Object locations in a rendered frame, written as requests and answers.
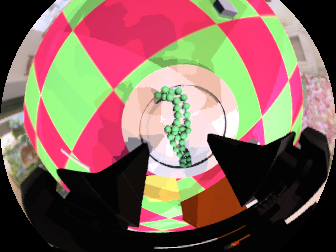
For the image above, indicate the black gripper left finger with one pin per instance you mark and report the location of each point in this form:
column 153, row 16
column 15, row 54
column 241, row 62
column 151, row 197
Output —
column 120, row 187

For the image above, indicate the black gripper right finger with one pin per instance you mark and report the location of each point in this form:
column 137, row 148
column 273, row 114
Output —
column 247, row 165

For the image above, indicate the white round tray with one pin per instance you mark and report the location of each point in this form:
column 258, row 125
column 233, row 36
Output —
column 213, row 109

